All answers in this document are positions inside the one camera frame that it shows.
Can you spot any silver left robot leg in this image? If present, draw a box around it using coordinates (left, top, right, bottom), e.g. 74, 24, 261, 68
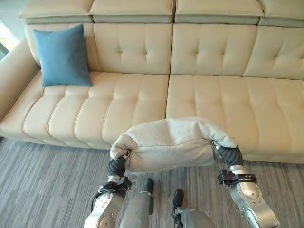
118, 178, 154, 228

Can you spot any silver right robot leg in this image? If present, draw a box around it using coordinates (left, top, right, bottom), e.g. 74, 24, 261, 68
171, 189, 216, 228

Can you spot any white fluffy cushion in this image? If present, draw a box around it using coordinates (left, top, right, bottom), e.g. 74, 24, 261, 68
110, 116, 238, 173

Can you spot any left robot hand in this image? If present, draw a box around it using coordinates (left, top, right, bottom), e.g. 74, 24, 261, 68
107, 148, 132, 183

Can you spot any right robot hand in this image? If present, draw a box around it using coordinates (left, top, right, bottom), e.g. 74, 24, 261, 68
211, 140, 244, 171

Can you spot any cream leather sofa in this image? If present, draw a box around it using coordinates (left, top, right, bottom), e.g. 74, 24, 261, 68
0, 0, 304, 165

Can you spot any blue square cushion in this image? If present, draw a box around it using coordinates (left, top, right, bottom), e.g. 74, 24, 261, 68
33, 23, 94, 87

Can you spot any silver robot leg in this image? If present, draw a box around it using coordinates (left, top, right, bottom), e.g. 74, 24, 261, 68
118, 178, 154, 228
171, 189, 216, 228

